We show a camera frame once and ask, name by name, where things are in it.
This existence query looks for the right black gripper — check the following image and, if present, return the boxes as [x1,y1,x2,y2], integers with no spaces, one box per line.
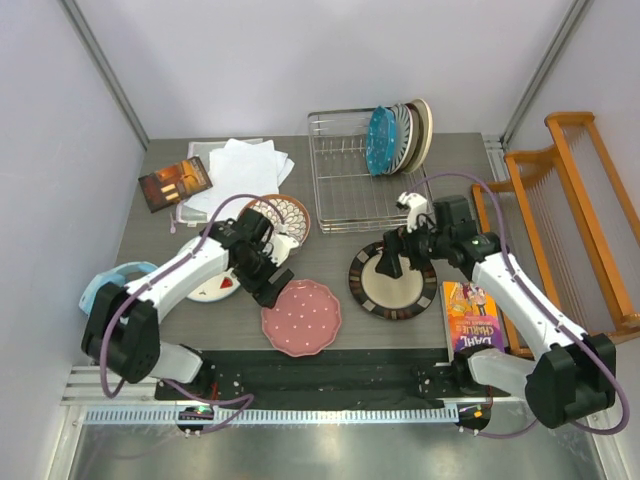
[376,213,452,279]

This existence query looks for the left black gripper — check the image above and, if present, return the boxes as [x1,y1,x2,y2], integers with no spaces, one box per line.
[234,243,293,308]

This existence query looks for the black rimmed beige plate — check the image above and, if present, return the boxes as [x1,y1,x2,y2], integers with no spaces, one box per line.
[348,242,438,321]

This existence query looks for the pink polka dot plate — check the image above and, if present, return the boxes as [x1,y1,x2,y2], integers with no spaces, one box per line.
[261,279,342,357]

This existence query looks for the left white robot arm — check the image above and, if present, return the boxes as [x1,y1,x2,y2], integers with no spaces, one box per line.
[81,209,300,399]

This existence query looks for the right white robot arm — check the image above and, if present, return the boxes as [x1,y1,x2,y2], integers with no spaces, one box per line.
[376,192,617,428]

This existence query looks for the orange wooden rack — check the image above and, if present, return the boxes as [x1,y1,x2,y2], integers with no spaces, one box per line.
[489,112,639,343]

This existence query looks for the white watermelon pattern plate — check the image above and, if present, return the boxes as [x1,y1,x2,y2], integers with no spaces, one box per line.
[176,236,244,304]

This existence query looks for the brown floral pattern plate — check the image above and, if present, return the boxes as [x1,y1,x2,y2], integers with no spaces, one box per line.
[239,194,311,256]

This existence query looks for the orange Roald Dahl book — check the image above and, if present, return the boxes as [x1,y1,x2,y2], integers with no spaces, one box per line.
[441,281,505,361]

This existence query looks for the teal polka dot plate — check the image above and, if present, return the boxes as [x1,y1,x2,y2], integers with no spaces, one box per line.
[365,105,400,176]

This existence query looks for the white cloth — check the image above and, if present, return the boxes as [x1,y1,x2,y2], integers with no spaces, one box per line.
[185,139,295,215]

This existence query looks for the grey striped plate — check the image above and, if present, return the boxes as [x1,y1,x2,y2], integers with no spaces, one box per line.
[386,103,413,175]

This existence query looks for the dark brown book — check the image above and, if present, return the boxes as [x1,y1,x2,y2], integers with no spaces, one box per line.
[138,156,213,213]

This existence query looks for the light blue headphones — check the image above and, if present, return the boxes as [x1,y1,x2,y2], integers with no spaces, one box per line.
[79,261,157,316]

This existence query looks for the cream plate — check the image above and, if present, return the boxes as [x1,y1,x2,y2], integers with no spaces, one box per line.
[403,98,434,174]

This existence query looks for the mesh zipper pouch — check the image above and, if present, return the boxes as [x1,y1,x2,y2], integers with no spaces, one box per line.
[169,138,265,234]

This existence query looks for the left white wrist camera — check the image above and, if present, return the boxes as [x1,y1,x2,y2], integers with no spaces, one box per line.
[263,233,300,267]

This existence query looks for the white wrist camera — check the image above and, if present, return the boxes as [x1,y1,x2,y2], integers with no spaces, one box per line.
[263,233,300,267]
[396,192,430,233]

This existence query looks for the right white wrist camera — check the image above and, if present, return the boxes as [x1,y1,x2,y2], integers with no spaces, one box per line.
[396,192,430,233]

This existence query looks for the metal wire dish rack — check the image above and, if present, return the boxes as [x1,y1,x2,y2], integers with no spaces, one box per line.
[307,107,426,233]

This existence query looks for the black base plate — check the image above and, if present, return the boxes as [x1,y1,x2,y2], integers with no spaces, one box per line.
[183,348,503,411]

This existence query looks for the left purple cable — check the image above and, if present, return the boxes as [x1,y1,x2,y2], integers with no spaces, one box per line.
[99,193,291,434]

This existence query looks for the purple cable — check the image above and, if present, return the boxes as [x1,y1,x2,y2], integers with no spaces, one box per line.
[99,193,291,434]
[407,171,629,441]

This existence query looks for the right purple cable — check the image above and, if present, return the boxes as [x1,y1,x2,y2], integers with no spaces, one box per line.
[407,171,629,441]

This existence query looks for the slotted cable duct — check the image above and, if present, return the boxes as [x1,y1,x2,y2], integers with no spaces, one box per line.
[84,404,459,426]

